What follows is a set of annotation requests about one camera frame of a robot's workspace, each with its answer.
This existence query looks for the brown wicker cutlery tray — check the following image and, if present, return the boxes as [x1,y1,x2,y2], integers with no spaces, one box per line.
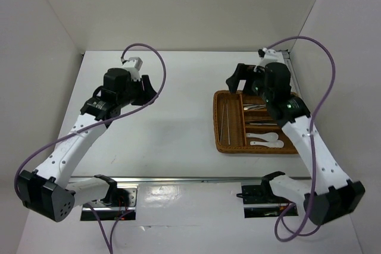
[213,90,298,155]

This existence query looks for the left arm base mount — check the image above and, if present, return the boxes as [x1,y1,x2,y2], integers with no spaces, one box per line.
[80,183,138,222]

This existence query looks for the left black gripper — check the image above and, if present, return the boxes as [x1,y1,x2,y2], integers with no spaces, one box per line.
[117,74,158,108]

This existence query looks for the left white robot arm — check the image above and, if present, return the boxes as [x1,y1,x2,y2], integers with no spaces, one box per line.
[15,68,157,222]

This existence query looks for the white ceramic spoon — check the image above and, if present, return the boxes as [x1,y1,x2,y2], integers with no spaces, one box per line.
[249,140,284,148]
[246,132,279,142]

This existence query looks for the silver table knife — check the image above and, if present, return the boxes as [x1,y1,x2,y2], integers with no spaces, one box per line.
[246,122,277,126]

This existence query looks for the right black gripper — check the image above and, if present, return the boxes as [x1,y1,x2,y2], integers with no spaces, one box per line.
[226,62,273,102]

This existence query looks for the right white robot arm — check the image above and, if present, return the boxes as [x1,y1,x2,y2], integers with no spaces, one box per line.
[226,62,365,225]

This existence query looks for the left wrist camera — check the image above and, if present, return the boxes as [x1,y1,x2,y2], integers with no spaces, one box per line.
[122,57,143,81]

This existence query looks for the aluminium rail front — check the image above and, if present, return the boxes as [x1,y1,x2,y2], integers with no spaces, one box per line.
[70,176,268,185]

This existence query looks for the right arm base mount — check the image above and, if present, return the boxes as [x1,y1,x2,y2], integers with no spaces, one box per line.
[236,185,291,218]

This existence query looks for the aluminium rail right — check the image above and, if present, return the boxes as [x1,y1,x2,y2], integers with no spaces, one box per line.
[281,50,301,96]

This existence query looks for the aluminium rail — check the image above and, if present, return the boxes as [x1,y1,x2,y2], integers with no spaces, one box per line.
[281,50,301,96]
[70,176,268,185]

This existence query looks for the grey chopstick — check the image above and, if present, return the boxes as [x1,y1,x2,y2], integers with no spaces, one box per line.
[219,103,226,144]
[226,103,231,146]

